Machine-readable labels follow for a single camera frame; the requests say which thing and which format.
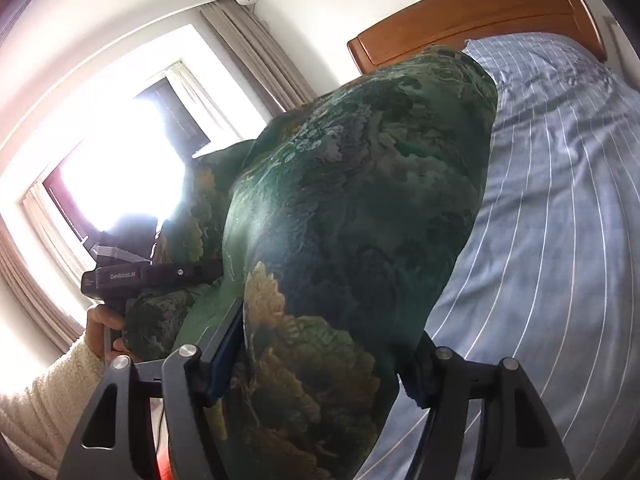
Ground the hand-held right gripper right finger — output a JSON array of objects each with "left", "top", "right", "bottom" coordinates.
[{"left": 397, "top": 332, "right": 577, "bottom": 480}]

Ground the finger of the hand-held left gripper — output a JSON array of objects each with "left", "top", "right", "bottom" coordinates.
[{"left": 194, "top": 259, "right": 224, "bottom": 288}]

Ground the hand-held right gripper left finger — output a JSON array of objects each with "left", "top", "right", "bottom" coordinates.
[{"left": 57, "top": 299, "right": 246, "bottom": 480}]

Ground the green printed jacket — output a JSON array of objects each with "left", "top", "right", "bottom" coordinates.
[{"left": 122, "top": 44, "right": 499, "bottom": 480}]

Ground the person's left forearm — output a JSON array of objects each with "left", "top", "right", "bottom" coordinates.
[{"left": 0, "top": 341, "right": 110, "bottom": 480}]

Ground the person's left hand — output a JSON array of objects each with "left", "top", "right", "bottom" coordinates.
[{"left": 86, "top": 304, "right": 142, "bottom": 362}]

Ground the beige curtain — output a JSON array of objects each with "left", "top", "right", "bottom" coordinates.
[
  {"left": 199, "top": 0, "right": 319, "bottom": 122},
  {"left": 0, "top": 180, "right": 97, "bottom": 357}
]

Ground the window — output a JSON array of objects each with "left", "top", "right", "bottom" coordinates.
[{"left": 21, "top": 22, "right": 273, "bottom": 317}]

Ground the blue checked bed sheet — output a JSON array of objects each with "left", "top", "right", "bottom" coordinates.
[{"left": 356, "top": 31, "right": 640, "bottom": 480}]

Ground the wooden headboard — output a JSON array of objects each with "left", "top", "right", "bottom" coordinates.
[{"left": 346, "top": 0, "right": 609, "bottom": 79}]

